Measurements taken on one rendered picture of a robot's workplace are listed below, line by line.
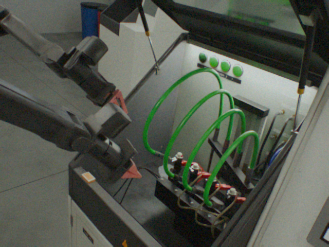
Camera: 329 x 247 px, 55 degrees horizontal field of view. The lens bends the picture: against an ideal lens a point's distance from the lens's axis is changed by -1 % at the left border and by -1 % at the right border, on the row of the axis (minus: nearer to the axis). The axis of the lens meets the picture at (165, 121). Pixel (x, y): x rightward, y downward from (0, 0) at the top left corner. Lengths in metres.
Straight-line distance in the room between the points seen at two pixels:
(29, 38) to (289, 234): 0.93
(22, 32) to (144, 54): 2.89
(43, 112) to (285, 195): 0.67
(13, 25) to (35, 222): 1.62
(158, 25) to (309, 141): 3.14
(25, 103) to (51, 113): 0.06
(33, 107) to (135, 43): 3.26
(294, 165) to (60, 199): 2.01
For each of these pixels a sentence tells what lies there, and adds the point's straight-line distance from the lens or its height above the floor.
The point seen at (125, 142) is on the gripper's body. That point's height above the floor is 1.30.
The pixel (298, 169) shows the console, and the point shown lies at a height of 1.27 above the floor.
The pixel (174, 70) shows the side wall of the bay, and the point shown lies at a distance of 1.42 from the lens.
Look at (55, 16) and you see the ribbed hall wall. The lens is 7.83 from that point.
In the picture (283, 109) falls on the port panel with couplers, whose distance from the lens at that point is 1.17.
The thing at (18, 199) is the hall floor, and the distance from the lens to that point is 2.67.
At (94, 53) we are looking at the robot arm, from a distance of 0.86.
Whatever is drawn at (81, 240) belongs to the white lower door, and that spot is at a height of 0.63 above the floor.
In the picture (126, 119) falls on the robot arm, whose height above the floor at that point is 1.39.
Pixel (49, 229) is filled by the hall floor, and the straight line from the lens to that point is 2.40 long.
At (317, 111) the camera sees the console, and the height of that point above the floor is 1.42.
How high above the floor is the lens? 1.71
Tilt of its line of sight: 26 degrees down
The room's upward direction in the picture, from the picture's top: 8 degrees clockwise
